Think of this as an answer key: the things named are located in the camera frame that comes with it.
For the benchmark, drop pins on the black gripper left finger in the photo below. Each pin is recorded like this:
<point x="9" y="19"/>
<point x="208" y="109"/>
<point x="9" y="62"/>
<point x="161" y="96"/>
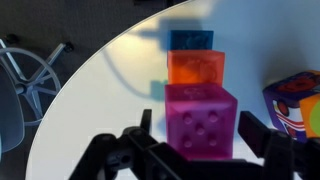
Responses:
<point x="113" y="160"/>

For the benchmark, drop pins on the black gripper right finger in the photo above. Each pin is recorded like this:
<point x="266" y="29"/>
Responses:
<point x="283" y="156"/>

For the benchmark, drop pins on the pink dotted rubber block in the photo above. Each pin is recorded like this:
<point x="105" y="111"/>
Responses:
<point x="200" y="123"/>

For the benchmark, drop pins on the orange-red rubber block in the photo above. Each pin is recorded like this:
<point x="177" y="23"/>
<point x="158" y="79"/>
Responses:
<point x="195" y="66"/>

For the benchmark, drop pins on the blue rubber block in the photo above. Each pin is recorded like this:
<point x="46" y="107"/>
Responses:
<point x="190" y="40"/>

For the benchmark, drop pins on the orange cube with number nine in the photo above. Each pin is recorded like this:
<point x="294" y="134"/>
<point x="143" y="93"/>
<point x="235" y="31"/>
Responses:
<point x="290" y="100"/>

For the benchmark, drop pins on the grey office chair seat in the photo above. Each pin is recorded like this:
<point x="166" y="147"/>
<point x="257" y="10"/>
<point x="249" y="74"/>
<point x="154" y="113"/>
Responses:
<point x="10" y="116"/>

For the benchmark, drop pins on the office chair star base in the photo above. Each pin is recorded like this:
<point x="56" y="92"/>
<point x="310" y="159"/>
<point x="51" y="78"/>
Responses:
<point x="21" y="88"/>

